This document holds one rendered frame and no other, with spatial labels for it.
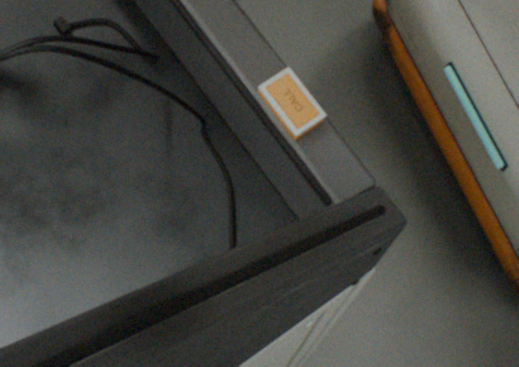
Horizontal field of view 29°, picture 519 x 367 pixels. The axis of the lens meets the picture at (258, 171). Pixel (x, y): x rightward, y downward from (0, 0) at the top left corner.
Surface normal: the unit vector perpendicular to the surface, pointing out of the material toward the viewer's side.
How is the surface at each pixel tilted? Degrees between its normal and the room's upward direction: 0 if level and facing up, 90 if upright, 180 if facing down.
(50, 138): 0
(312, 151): 0
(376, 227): 43
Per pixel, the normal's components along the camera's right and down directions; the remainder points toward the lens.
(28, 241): 0.06, -0.32
